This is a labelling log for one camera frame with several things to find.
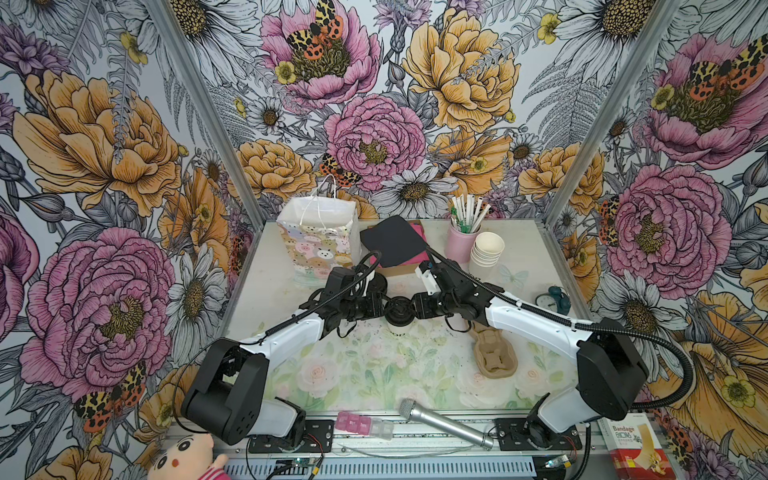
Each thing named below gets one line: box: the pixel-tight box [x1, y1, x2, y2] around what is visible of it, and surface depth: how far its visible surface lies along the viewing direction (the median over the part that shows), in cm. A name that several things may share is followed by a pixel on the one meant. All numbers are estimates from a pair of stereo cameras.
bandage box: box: [597, 413, 676, 480], surface depth 71 cm
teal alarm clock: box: [535, 286, 571, 315], surface depth 93 cm
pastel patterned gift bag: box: [276, 174, 363, 286], surface depth 95 cm
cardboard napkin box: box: [367, 220, 428, 277], surface depth 104 cm
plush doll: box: [134, 423, 231, 480], surface depth 67 cm
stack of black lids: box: [368, 272, 388, 294], surface depth 100 cm
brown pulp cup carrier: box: [468, 321, 518, 378], surface depth 85 cm
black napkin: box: [360, 215, 428, 267], surface depth 114 cm
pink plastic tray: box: [335, 411, 394, 441], surface depth 76 cm
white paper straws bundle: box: [450, 194, 491, 234], surface depth 104 cm
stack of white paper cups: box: [469, 231, 505, 280], surface depth 96 cm
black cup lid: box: [384, 296, 415, 327], surface depth 85 cm
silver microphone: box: [398, 398, 494, 449], surface depth 76 cm
